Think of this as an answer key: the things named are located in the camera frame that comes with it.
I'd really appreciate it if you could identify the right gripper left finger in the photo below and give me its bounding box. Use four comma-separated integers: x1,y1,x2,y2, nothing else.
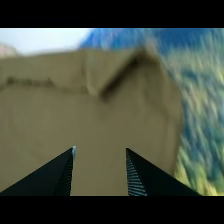
0,145,77,197

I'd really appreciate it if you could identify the olive brown T-shirt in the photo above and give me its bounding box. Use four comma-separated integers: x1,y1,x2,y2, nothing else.
0,45,185,197

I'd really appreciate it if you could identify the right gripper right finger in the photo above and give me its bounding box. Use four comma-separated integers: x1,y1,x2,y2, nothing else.
125,147,202,197

